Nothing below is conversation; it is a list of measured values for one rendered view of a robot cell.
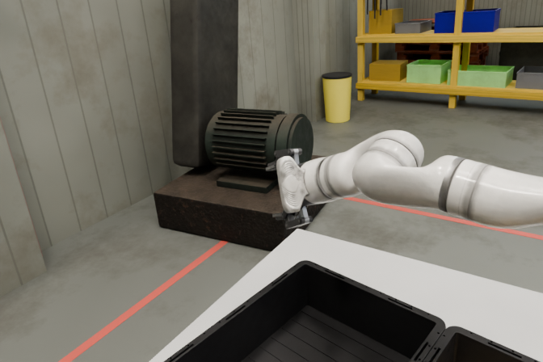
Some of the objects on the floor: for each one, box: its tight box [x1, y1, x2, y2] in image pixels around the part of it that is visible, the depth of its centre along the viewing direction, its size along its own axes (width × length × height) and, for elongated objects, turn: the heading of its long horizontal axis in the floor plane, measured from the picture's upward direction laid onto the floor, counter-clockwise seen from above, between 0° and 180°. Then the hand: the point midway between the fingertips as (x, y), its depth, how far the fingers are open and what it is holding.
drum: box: [322, 72, 352, 123], centre depth 510 cm, size 37×35×56 cm
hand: (274, 191), depth 84 cm, fingers open, 9 cm apart
